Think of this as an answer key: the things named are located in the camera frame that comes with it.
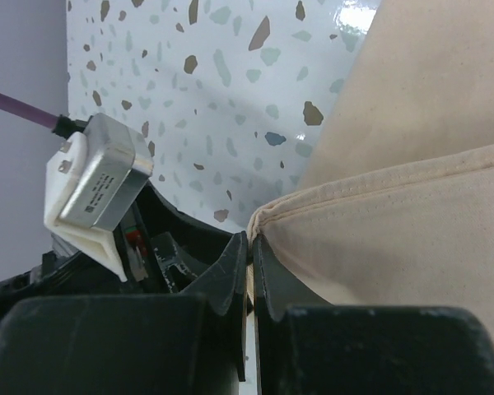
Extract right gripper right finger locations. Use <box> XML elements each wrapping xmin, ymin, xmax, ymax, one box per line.
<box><xmin>252</xmin><ymin>236</ymin><xmax>494</xmax><ymax>394</ymax></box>

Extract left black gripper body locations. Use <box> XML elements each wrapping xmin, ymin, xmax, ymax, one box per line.
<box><xmin>0</xmin><ymin>184</ymin><xmax>239</xmax><ymax>296</ymax></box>

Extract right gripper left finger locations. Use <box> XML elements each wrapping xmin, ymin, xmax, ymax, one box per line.
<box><xmin>0</xmin><ymin>233</ymin><xmax>248</xmax><ymax>394</ymax></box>

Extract beige cloth mat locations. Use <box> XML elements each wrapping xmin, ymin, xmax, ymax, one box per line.
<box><xmin>248</xmin><ymin>1</ymin><xmax>494</xmax><ymax>341</ymax></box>

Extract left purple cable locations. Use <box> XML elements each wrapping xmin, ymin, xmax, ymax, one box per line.
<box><xmin>0</xmin><ymin>86</ymin><xmax>73</xmax><ymax>135</ymax></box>

